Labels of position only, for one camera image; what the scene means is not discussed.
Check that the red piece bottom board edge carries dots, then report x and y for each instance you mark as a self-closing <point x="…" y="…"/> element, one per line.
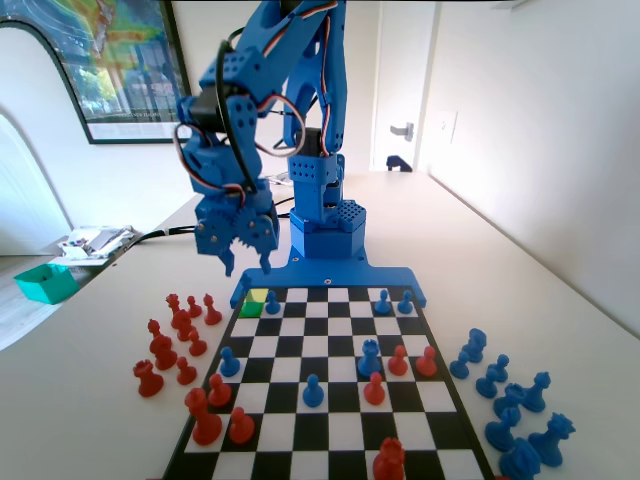
<point x="389" y="462"/>

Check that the white paper sheets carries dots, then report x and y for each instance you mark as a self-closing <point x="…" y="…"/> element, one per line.
<point x="281" y="179"/>

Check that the blue chess pawn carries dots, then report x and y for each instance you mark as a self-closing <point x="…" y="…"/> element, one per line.
<point x="405" y="305"/>
<point x="500" y="365"/>
<point x="487" y="385"/>
<point x="229" y="365"/>
<point x="312" y="392"/>
<point x="459" y="367"/>
<point x="382" y="304"/>
<point x="271" y="304"/>

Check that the black framed wall poster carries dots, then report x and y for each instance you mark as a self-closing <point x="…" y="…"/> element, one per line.
<point x="130" y="70"/>

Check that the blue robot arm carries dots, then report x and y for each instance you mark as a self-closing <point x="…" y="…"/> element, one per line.
<point x="315" y="172"/>

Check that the red chess knight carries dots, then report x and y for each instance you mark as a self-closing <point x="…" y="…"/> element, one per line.
<point x="183" y="327"/>
<point x="164" y="355"/>

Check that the blue chess bishop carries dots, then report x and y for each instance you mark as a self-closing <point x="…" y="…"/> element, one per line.
<point x="536" y="395"/>

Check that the red chess queen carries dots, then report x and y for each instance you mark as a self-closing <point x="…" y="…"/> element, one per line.
<point x="173" y="301"/>

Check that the tall red chess bishop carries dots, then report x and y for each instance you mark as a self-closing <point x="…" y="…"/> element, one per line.
<point x="204" y="422"/>

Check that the teal plastic box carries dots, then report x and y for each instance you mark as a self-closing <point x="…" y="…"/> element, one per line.
<point x="45" y="285"/>

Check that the blue chess queen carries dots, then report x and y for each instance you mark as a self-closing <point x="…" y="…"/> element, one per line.
<point x="552" y="442"/>

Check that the blue arm base plate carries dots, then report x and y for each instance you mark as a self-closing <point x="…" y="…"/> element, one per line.
<point x="350" y="275"/>

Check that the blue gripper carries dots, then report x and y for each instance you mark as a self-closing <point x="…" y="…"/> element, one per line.
<point x="231" y="228"/>

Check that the white door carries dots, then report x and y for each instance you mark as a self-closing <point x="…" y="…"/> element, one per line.
<point x="400" y="75"/>

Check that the red chess rook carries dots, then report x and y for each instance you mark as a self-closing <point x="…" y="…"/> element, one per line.
<point x="148" y="381"/>

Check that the pile of papers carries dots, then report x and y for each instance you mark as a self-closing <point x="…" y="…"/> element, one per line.
<point x="95" y="242"/>

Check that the red chess pawn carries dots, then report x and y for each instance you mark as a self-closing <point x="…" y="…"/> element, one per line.
<point x="426" y="363"/>
<point x="218" y="392"/>
<point x="398" y="362"/>
<point x="186" y="373"/>
<point x="197" y="345"/>
<point x="193" y="308"/>
<point x="241" y="427"/>
<point x="374" y="391"/>

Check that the black and white chessboard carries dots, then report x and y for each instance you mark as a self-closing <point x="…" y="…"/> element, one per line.
<point x="320" y="345"/>

